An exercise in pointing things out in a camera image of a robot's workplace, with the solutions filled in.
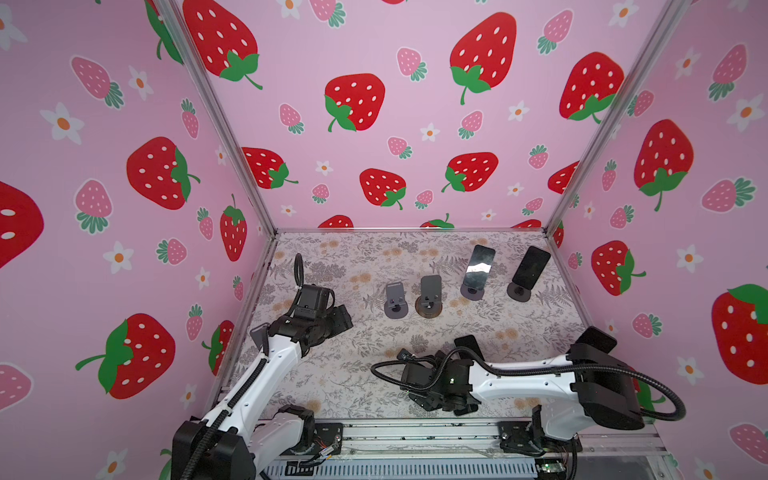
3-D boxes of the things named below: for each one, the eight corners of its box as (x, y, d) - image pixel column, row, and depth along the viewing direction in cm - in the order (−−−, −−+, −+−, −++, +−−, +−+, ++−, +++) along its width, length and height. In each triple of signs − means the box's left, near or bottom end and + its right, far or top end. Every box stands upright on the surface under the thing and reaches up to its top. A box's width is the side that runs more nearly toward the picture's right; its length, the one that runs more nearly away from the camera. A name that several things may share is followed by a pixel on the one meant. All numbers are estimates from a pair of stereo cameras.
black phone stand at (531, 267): (507, 291, 105) (524, 259, 91) (513, 277, 109) (530, 245, 95) (526, 299, 103) (546, 268, 89) (531, 284, 107) (551, 253, 93)
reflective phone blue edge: (460, 294, 104) (468, 267, 92) (465, 271, 111) (473, 243, 99) (481, 299, 103) (492, 273, 91) (485, 275, 109) (496, 248, 98)
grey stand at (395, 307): (385, 318, 98) (384, 301, 90) (386, 299, 103) (385, 282, 95) (407, 318, 98) (408, 301, 90) (406, 299, 103) (407, 282, 95)
